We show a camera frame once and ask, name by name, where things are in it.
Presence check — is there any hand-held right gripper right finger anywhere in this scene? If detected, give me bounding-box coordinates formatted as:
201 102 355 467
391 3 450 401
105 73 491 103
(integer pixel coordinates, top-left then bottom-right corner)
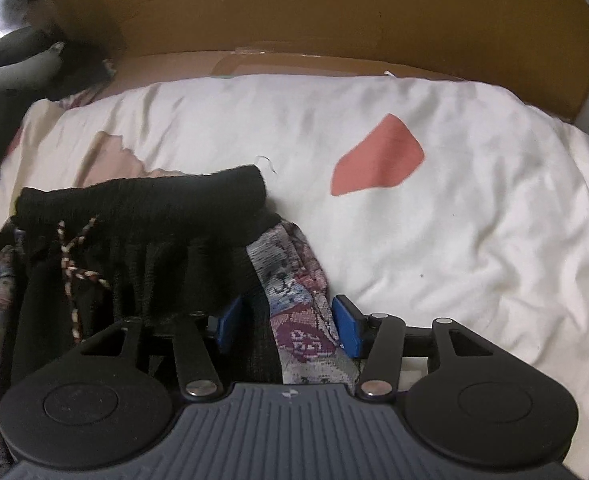
332 294 505 401

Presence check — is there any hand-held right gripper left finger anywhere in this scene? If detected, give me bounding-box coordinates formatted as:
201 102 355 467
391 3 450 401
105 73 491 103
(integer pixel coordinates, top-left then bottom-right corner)
77 296 248 401

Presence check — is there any bear-patterned shorts black lining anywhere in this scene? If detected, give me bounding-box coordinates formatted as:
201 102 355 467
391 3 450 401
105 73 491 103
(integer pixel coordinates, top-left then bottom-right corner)
0 164 370 478

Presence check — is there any cream bear printed blanket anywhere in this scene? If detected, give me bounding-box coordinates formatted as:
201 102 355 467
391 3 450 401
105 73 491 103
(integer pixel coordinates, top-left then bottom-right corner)
0 74 589 480

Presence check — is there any black cloth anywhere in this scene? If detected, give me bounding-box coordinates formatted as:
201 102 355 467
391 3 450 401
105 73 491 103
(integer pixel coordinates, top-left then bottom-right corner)
49 35 118 101

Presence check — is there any brown cardboard sheet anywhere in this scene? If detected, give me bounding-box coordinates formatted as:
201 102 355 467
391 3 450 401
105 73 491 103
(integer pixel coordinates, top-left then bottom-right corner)
24 0 589 123

